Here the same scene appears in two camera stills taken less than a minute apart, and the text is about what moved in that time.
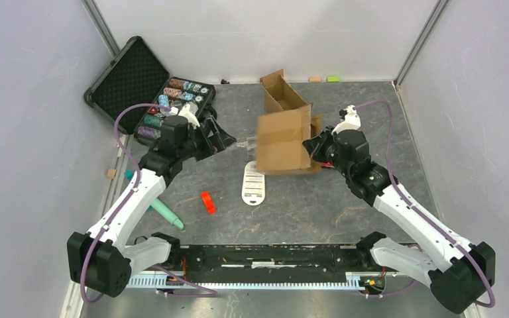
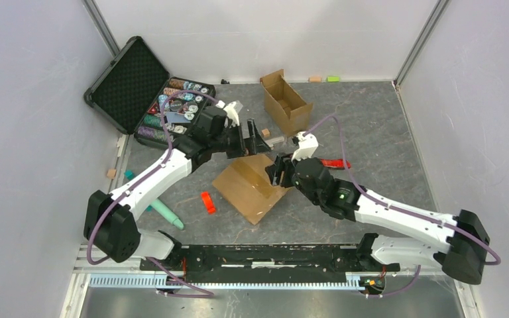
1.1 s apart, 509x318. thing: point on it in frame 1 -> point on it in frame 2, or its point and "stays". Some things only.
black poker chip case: (136, 76) stays
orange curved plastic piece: (208, 202) stays
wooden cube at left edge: (111, 173) stays
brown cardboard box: (280, 136) -> (246, 185)
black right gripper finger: (313, 146) -> (275, 172)
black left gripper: (221, 141) -> (254, 145)
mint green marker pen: (162, 208) stays
